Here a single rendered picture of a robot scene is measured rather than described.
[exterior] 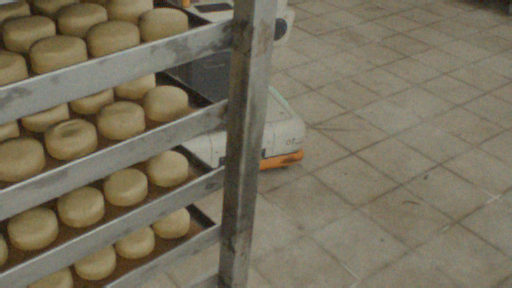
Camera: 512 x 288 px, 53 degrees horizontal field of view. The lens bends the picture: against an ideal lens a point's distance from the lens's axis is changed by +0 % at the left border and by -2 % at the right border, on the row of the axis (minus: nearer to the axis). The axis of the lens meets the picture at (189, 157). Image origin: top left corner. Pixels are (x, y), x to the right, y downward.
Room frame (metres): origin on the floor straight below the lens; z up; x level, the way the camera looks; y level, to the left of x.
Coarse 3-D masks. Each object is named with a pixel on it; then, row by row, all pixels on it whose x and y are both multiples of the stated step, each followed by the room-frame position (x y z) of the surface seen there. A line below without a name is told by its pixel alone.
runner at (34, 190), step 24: (192, 120) 0.45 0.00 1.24; (216, 120) 0.47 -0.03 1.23; (120, 144) 0.39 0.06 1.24; (144, 144) 0.41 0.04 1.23; (168, 144) 0.43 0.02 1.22; (72, 168) 0.36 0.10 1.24; (96, 168) 0.38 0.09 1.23; (120, 168) 0.39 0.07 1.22; (0, 192) 0.32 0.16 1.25; (24, 192) 0.34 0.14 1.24; (48, 192) 0.35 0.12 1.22; (0, 216) 0.32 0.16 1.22
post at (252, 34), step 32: (256, 0) 0.45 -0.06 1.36; (256, 32) 0.45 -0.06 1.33; (256, 64) 0.46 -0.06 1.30; (256, 96) 0.46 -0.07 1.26; (256, 128) 0.46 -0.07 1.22; (256, 160) 0.47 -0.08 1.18; (224, 192) 0.47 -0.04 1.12; (256, 192) 0.47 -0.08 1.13; (224, 224) 0.47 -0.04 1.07; (224, 256) 0.47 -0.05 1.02
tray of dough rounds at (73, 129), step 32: (96, 96) 0.49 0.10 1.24; (128, 96) 0.52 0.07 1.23; (160, 96) 0.49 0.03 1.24; (192, 96) 0.52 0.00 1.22; (0, 128) 0.43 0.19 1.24; (32, 128) 0.45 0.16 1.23; (64, 128) 0.43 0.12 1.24; (96, 128) 0.46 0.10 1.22; (128, 128) 0.44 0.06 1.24; (0, 160) 0.37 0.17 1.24; (32, 160) 0.38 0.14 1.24; (64, 160) 0.40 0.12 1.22
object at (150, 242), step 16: (160, 224) 0.48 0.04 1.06; (176, 224) 0.48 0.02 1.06; (192, 224) 0.50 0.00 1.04; (128, 240) 0.45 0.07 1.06; (144, 240) 0.45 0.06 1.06; (160, 240) 0.47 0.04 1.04; (176, 240) 0.47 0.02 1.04; (96, 256) 0.42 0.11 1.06; (112, 256) 0.43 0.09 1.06; (128, 256) 0.44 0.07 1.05; (144, 256) 0.44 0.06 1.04; (64, 272) 0.40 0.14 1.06; (80, 272) 0.41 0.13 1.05; (96, 272) 0.40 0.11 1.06; (112, 272) 0.42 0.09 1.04; (128, 272) 0.42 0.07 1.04
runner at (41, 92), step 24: (216, 24) 0.46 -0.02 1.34; (144, 48) 0.41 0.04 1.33; (168, 48) 0.43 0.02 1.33; (192, 48) 0.45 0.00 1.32; (216, 48) 0.46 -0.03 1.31; (48, 72) 0.36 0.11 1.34; (72, 72) 0.37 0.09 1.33; (96, 72) 0.38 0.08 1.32; (120, 72) 0.40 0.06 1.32; (144, 72) 0.41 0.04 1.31; (0, 96) 0.34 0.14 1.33; (24, 96) 0.35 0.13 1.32; (48, 96) 0.36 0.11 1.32; (72, 96) 0.37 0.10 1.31; (0, 120) 0.33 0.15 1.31
